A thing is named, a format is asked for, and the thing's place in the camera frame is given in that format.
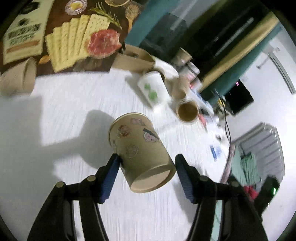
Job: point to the teal curtain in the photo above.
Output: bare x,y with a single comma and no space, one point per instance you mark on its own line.
228,79
155,21

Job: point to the brown sticker paper cup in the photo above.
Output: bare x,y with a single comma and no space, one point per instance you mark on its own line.
146,163

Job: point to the black monitor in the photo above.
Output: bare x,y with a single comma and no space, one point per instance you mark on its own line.
238,98

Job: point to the cracker gift box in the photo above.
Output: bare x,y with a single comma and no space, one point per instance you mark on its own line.
65,36

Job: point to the yellow curtain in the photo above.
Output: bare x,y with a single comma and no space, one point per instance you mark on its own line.
248,43

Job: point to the brown paper tray box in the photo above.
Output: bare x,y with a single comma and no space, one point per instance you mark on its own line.
133,59

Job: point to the teal curtain right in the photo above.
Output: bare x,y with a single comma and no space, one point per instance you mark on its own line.
228,79

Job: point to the grey radiator headboard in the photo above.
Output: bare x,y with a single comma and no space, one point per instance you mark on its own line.
263,142

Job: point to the red plastic bag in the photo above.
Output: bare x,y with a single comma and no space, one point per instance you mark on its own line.
250,192

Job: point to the brown paper cup lying back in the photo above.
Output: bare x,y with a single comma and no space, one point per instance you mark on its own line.
180,88

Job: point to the white air conditioner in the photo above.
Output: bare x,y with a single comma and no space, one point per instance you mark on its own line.
270,51

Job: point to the white paper cup green print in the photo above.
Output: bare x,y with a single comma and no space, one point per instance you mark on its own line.
153,88

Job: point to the brown paper cup by box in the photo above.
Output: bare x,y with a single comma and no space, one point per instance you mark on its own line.
20,78

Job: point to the brown paper cup open front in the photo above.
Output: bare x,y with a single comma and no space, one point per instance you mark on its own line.
187,111

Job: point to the blue white card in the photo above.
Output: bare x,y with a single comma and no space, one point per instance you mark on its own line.
216,152

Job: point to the teal curtain left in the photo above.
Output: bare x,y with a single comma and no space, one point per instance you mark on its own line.
155,21

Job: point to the upright brown cup back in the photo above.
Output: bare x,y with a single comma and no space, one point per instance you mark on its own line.
183,57

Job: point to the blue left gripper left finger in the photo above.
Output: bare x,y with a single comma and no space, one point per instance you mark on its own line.
107,177

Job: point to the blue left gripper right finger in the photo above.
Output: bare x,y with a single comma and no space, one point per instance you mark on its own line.
188,176

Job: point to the white lace tablecloth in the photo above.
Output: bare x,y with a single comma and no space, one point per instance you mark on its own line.
60,133

